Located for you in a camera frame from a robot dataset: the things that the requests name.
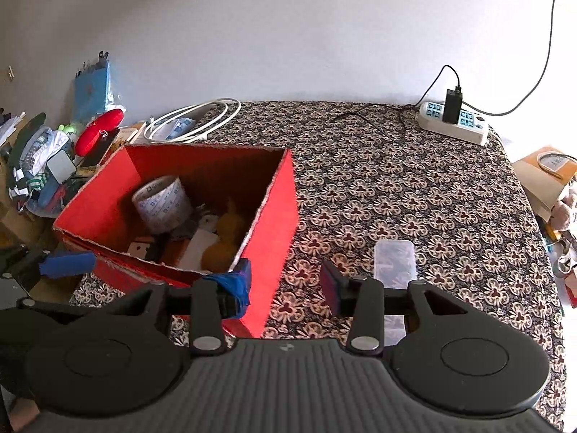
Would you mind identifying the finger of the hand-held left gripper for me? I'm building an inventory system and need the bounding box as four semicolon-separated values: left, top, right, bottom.
0;244;97;292

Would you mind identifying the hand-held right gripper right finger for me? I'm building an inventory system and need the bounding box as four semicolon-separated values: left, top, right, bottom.
320;259;474;356

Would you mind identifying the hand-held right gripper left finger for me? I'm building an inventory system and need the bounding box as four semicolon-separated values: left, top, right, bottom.
105;258;252;356

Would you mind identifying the red cardboard box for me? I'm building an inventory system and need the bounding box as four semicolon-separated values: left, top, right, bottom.
53;143;300;339

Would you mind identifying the clear plastic case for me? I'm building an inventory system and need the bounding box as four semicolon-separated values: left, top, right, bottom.
374;239;418;346

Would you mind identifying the clear tape roll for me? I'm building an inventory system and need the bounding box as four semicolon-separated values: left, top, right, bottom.
132;176;194;234

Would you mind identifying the yellow gourd toy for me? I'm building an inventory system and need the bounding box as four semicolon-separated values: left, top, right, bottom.
201;198;246;274

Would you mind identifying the beige piece with holes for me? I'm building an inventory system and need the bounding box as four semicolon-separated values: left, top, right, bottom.
127;239;155;260

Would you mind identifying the grey rectangular case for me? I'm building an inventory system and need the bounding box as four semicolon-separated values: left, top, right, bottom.
47;150;77;181

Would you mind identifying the pile of clothes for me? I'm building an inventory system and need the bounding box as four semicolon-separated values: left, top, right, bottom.
6;113;79;217

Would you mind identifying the floral patterned tablecloth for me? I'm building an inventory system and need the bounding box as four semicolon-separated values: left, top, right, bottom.
67;100;566;431

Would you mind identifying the red oval case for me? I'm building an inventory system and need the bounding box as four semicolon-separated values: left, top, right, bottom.
74;108;126;156

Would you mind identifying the blue plastic packet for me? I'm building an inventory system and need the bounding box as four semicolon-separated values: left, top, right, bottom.
167;118;197;140

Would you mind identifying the blue paper bag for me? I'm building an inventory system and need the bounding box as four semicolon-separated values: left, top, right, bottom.
73;49;119;124

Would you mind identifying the white power strip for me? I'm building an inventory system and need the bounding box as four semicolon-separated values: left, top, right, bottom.
417;101;490;146

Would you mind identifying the black charger adapter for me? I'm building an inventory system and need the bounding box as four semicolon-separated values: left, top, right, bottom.
442;86;463;124

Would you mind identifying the brown cardboard box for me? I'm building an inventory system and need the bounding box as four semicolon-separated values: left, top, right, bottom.
511;146;577;222

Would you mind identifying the grey plush toy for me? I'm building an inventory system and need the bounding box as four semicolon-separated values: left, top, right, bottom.
552;185;577;231

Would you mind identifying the white coiled cable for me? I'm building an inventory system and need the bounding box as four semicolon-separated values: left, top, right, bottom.
145;98;242;143

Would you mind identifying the black charger cable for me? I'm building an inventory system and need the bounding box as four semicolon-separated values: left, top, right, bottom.
332;65;461;122

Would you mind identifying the black power strip cord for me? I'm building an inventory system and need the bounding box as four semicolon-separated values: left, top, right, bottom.
460;0;556;115

